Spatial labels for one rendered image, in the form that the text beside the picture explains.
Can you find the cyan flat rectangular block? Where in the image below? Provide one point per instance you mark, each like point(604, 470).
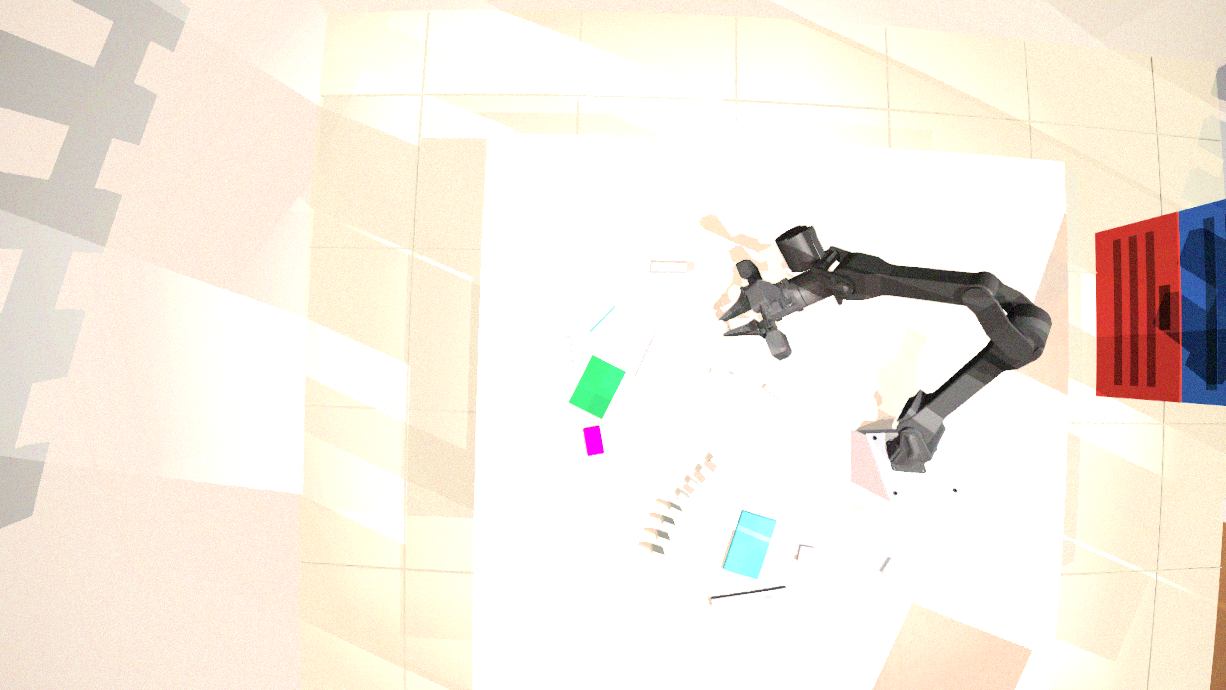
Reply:
point(749, 545)

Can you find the grey rectangular bar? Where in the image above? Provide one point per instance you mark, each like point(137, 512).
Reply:
point(749, 596)

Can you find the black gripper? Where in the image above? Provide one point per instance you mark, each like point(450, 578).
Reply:
point(776, 340)

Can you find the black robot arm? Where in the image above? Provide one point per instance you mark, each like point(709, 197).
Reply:
point(1016, 339)

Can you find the magenta rectangular block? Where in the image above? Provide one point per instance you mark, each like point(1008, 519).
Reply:
point(593, 440)

